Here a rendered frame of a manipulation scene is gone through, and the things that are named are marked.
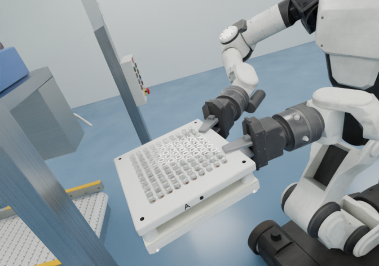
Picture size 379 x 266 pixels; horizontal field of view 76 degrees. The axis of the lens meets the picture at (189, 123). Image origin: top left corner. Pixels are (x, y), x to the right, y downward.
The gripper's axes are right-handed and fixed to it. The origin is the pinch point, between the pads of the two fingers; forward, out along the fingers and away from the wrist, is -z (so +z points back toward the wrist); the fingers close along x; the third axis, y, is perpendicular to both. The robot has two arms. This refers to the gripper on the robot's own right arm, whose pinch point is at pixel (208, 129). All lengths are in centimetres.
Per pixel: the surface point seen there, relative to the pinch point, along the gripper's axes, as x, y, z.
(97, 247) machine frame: 13.3, 14.7, -31.7
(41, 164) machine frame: -10.9, 15.5, -31.5
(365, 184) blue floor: 101, -40, 99
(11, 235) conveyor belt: 22, 56, -40
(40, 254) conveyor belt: 22, 38, -38
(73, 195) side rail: 20, 47, -21
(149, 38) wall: 25, 250, 252
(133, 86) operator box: 8, 72, 42
